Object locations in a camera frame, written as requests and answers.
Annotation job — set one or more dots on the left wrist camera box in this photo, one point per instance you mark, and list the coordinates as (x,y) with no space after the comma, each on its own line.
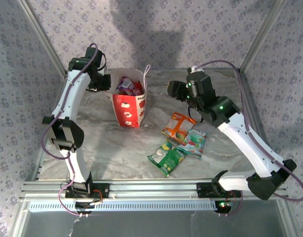
(104,82)

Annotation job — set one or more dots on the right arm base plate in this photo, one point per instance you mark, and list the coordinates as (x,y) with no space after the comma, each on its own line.
(203,190)

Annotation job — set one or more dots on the red and white paper bag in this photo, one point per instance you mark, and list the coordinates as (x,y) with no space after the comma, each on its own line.
(127,113)

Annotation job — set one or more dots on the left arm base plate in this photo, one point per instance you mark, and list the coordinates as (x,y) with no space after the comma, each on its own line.
(104,190)

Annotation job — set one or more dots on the purple candy bag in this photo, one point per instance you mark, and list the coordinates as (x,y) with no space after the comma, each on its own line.
(125,84)

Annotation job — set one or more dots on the aluminium frame post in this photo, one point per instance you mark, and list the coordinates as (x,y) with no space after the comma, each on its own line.
(262,34)
(42,37)

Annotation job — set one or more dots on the orange candy bag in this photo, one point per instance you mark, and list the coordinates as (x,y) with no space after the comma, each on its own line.
(177,126)

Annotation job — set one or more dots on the teal mint cherry candy bag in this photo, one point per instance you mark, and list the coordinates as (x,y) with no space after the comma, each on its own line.
(194,142)

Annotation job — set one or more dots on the green candy bag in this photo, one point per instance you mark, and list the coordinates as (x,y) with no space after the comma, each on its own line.
(168,160)

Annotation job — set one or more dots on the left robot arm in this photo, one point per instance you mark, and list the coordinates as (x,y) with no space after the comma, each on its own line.
(69,93)

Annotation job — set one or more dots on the aluminium frame side rail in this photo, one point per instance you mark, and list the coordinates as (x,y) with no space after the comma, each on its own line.
(255,116)
(38,160)

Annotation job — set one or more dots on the red snack bag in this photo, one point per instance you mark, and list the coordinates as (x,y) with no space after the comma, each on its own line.
(139,87)

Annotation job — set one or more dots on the aluminium mounting rail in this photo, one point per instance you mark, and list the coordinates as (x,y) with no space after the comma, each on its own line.
(153,190)

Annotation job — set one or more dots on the black controller board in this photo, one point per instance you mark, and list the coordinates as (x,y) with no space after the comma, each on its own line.
(83,207)
(223,206)

